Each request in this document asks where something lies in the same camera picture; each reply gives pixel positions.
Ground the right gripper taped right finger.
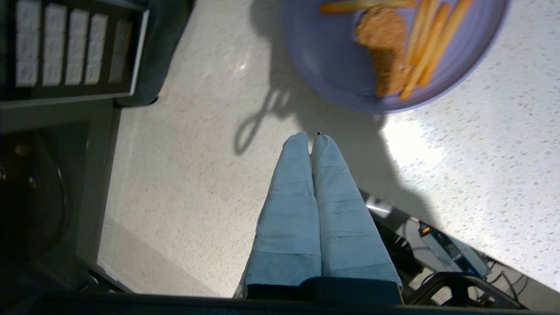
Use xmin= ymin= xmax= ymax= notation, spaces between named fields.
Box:
xmin=311 ymin=133 xmax=404 ymax=302

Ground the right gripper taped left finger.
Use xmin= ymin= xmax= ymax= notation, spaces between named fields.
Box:
xmin=243 ymin=132 xmax=323 ymax=300

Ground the purple plate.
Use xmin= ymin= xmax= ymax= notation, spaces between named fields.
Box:
xmin=280 ymin=0 xmax=511 ymax=115

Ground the silver microwave oven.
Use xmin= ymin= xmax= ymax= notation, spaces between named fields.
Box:
xmin=0 ymin=0 xmax=150 ymax=307

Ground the brown fried chicken piece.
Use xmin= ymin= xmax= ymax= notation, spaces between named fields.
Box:
xmin=353 ymin=5 xmax=410 ymax=98

